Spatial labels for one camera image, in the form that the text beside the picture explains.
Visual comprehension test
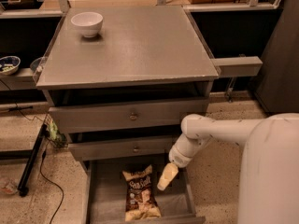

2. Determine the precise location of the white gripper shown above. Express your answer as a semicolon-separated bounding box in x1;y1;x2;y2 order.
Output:
157;146;192;191

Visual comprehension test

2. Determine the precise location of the brown sea salt chip bag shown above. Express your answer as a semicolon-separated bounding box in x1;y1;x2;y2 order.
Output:
122;165;162;221

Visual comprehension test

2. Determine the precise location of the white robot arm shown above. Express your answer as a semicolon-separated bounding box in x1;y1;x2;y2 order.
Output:
157;113;299;224

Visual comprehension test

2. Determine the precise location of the grey top drawer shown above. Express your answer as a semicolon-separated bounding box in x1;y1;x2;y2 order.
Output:
50;98;208;133

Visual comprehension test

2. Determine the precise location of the grey drawer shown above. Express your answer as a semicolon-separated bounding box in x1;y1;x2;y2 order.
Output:
82;154;206;224
68;133;198;162
50;98;208;133

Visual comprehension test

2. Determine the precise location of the grey bottom drawer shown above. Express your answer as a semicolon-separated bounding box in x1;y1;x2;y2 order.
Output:
82;154;206;224

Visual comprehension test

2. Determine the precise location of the grey middle drawer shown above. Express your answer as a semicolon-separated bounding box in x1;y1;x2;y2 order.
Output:
68;133;198;162

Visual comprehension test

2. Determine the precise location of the grey drawer cabinet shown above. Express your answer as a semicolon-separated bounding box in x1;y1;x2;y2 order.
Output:
36;5;220;173

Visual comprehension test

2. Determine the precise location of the grey side beam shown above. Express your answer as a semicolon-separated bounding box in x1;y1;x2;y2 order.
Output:
211;56;263;77

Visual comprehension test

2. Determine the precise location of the black tripod leg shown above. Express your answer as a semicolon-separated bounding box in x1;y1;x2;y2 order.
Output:
18;124;47;197

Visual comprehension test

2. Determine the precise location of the crumpled plastic wrapper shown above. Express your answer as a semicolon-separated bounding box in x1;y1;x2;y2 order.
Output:
0;176;18;195

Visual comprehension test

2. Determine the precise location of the white ceramic bowl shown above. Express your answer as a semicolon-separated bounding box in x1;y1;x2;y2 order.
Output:
71;12;104;38

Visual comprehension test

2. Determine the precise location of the grey left shelf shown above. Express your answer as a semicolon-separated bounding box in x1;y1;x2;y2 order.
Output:
0;68;36;91

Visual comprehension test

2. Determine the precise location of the blue patterned bowl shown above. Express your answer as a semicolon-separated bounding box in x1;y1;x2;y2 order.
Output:
0;56;21;76

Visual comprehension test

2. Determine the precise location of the green wire basket item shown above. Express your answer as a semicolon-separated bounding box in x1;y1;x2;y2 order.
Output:
44;114;67;148

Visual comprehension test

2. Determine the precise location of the black floor cable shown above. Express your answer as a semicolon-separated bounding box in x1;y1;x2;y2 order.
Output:
0;77;65;224

